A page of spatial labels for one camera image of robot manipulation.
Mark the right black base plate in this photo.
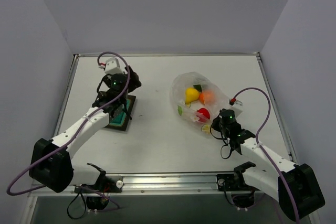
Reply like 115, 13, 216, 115
216, 173, 259, 192

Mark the dark brown fake fruit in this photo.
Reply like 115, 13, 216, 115
125, 66, 142, 93

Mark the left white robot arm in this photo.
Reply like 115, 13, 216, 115
29, 73, 131, 193

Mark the translucent plastic bag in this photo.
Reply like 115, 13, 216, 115
169, 72, 233, 135

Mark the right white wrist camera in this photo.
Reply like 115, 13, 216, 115
229, 98, 243, 117

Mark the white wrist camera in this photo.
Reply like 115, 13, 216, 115
229, 98, 243, 117
99, 57, 122, 74

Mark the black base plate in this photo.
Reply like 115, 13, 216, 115
74, 175, 124, 193
216, 173, 259, 192

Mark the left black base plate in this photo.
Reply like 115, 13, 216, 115
74, 175, 124, 193

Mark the yellow fake pear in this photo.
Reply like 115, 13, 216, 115
185, 88, 201, 104

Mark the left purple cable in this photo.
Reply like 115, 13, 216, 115
5, 51, 132, 213

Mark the aluminium front rail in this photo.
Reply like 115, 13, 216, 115
27, 173, 279, 197

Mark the orange fake fruit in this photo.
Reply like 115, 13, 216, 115
198, 90, 217, 105

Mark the teal rectangular tray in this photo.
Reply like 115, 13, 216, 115
106, 95, 136, 132

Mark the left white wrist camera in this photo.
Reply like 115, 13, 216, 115
99, 57, 122, 74

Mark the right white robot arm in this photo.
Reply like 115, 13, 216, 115
212, 109, 326, 221

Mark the purple cable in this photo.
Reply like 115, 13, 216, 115
230, 87, 301, 224
5, 51, 132, 213

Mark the red fake apple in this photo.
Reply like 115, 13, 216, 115
197, 108, 211, 120

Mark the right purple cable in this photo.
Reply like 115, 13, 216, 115
230, 87, 301, 224

